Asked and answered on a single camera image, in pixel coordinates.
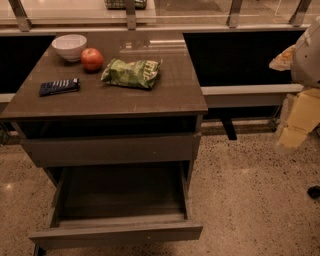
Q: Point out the yellowish robot gripper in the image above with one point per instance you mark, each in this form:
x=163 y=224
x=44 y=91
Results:
x=307 y=61

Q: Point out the grey drawer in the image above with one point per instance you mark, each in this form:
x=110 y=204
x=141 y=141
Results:
x=96 y=206
x=81 y=151

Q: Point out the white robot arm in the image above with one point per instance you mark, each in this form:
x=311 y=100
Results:
x=300 y=113

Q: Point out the grey drawer cabinet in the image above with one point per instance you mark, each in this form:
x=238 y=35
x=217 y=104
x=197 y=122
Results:
x=174 y=106

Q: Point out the black wheel on floor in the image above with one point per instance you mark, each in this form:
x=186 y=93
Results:
x=314 y=192

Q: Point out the green chip bag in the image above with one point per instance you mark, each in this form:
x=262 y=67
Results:
x=140 y=74

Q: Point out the red apple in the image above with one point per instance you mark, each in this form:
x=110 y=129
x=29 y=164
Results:
x=91 y=59

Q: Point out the white ceramic bowl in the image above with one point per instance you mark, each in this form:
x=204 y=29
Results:
x=70 y=46

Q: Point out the dark blue snack bar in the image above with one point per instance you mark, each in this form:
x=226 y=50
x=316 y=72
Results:
x=59 y=87

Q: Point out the black cabinet caster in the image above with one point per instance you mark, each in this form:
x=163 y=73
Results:
x=38 y=251

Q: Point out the grey horizontal bench rail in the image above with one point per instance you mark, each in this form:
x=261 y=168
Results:
x=248 y=95

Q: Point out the wire basket behind glass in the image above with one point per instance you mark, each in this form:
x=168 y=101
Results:
x=121 y=4

